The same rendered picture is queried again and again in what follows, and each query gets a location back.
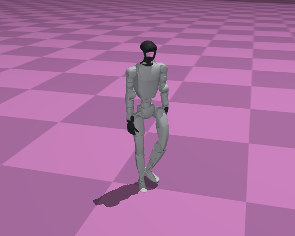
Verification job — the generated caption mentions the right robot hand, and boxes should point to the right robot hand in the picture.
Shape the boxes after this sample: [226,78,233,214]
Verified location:
[127,116,139,135]

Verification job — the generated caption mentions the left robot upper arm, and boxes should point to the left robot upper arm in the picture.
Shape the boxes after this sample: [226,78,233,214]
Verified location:
[158,62,169,93]

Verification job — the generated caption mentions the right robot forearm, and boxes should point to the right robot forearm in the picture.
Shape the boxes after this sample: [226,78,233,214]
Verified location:
[125,92,134,121]

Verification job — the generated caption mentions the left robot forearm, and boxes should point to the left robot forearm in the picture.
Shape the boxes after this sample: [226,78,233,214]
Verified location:
[160,91,169,109]

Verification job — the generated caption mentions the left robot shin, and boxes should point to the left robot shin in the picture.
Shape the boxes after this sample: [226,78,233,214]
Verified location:
[146,149,166,173]

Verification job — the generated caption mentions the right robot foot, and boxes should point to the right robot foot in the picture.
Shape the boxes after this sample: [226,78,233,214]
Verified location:
[138,179,147,193]

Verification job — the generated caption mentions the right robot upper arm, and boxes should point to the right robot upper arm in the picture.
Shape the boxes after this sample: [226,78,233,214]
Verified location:
[125,66,138,99]

